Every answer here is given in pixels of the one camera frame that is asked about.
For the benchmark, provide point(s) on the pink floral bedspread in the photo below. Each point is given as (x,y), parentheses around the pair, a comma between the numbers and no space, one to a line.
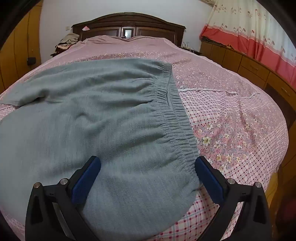
(231,115)

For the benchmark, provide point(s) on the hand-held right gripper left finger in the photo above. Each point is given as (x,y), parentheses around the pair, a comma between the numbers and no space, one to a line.
(86,180)

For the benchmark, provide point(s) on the pile of clothes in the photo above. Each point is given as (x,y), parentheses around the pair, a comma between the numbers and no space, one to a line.
(68,42)

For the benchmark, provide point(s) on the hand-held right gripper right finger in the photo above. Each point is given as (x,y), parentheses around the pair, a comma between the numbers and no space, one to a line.
(208,180)

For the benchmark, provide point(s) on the floral curtain with red band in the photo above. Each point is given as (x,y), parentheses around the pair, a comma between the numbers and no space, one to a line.
(242,23)

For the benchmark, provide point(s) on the small black bag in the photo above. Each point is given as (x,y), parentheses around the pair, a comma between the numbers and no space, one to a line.
(32,61)

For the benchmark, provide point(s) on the grey-blue fleece pants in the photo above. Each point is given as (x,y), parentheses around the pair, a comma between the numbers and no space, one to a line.
(104,115)

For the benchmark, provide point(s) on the low wooden cabinet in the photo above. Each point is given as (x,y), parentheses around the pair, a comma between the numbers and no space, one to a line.
(254,64)

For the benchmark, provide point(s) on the wooden wardrobe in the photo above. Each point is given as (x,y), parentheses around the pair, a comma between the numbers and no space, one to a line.
(18,51)

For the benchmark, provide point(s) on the dark wooden headboard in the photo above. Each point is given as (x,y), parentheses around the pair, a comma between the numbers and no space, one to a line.
(148,25)

